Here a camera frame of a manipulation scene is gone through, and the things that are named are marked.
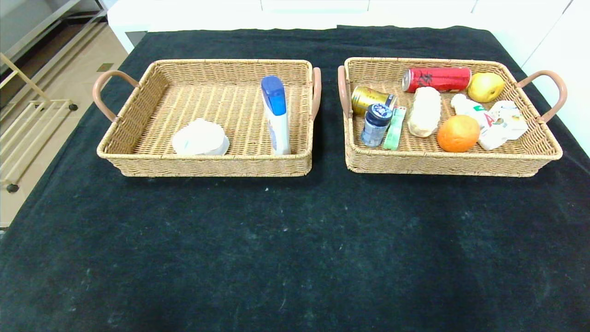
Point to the white lotion bottle blue cap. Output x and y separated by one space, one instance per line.
276 120

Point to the small blue lidded jar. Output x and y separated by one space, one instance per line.
375 127

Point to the white round ashtray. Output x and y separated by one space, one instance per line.
200 138

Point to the red candy pack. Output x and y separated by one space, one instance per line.
394 131

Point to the striped spiral bread roll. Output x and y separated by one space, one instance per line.
425 113

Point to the orange fruit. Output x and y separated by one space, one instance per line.
458 133

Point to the white yogurt bottle green label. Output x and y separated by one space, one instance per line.
488 131

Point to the gold drink can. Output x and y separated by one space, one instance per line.
366 97

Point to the red soda can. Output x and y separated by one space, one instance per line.
438 80

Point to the yellow pear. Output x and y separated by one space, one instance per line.
486 87

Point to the small white carton box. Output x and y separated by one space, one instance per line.
515 115

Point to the light wooden slatted rack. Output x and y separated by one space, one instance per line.
32 124

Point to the grey metal shelf unit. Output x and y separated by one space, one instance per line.
27 27

